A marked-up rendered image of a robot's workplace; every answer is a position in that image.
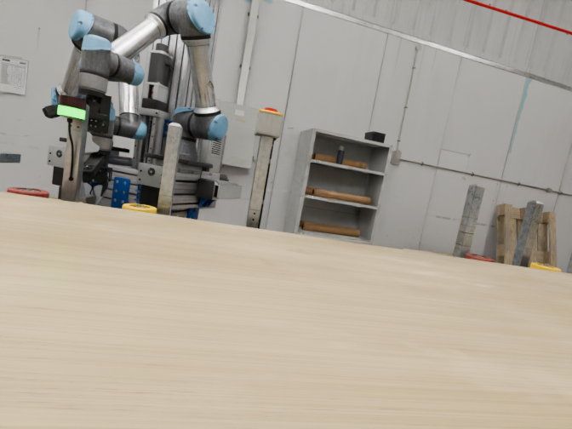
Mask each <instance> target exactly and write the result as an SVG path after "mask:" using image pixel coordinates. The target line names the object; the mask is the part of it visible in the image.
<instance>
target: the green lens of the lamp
mask: <svg viewBox="0 0 572 429"><path fill-rule="evenodd" d="M57 114H58V115H59V114H60V115H66V116H70V117H77V118H81V119H83V120H84V119H85V111H83V110H80V109H77V108H72V107H69V106H58V111H57Z"/></svg>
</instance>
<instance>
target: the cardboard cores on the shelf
mask: <svg viewBox="0 0 572 429"><path fill-rule="evenodd" d="M312 159H316V160H320V161H325V162H330V163H336V160H337V157H332V156H328V155H323V154H319V153H314V155H313V154H312ZM342 165H346V166H351V167H355V168H360V169H366V166H367V164H366V163H363V162H359V161H354V160H349V159H344V158H343V162H342ZM305 194H309V195H313V196H317V197H326V198H332V199H337V200H342V201H347V202H353V203H362V204H370V203H371V197H364V196H359V195H354V194H349V193H344V192H335V191H330V190H324V189H320V188H315V187H309V186H307V187H306V191H305ZM299 226H301V229H302V230H306V231H313V232H325V233H331V234H338V235H344V236H351V237H359V236H360V231H358V230H356V228H351V227H344V226H333V225H327V224H322V223H316V222H310V221H304V220H300V224H299Z"/></svg>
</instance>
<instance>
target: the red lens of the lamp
mask: <svg viewBox="0 0 572 429"><path fill-rule="evenodd" d="M58 104H61V105H67V106H74V107H77V108H81V109H84V110H85V111H86V104H87V101H85V100H80V99H78V98H74V97H70V96H65V95H59V103H58Z"/></svg>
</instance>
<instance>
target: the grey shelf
mask: <svg viewBox="0 0 572 429"><path fill-rule="evenodd" d="M340 146H344V147H345V152H344V157H343V158H344V159H349V160H354V161H359V162H363V163H366V164H367V167H366V169H360V168H355V167H351V166H346V165H342V164H338V163H330V162H325V161H320V160H316V159H312V154H313V155H314V153H319V154H323V155H328V156H332V157H337V155H338V151H339V148H340ZM392 149H393V146H392V145H388V144H384V143H380V142H376V141H372V140H366V139H361V138H358V137H353V136H349V135H345V134H338V133H334V132H330V131H326V130H322V129H315V128H312V129H308V130H304V131H301V132H300V141H299V146H298V151H297V156H296V160H295V170H294V174H293V179H292V184H291V189H290V194H289V203H288V208H287V213H286V218H285V222H284V228H283V232H287V233H294V234H299V235H305V236H311V237H322V238H328V239H334V240H341V241H347V242H353V243H364V244H370V245H373V242H374V238H375V230H376V226H377V222H378V218H379V213H380V206H381V202H382V198H383V193H384V189H385V185H386V177H387V173H388V169H389V165H390V161H391V156H392ZM363 178H364V179H363ZM307 186H309V187H315V188H320V189H324V190H330V191H335V192H344V193H349V194H354V195H359V196H360V195H361V196H364V197H371V203H370V204H362V203H353V202H347V201H342V200H337V199H332V198H326V197H317V196H313V195H309V194H305V191H306V187H307ZM304 187H305V188H304ZM362 187H363V188H362ZM361 191H362V192H361ZM356 216H357V218H356ZM300 220H304V221H310V222H316V223H322V224H327V225H333V226H344V227H351V228H356V230H358V231H360V236H359V237H351V236H344V235H338V234H331V233H325V232H313V231H306V230H302V229H301V226H299V224H300ZM355 221H356V222H355ZM297 223H298V224H297ZM354 225H355V226H354Z"/></svg>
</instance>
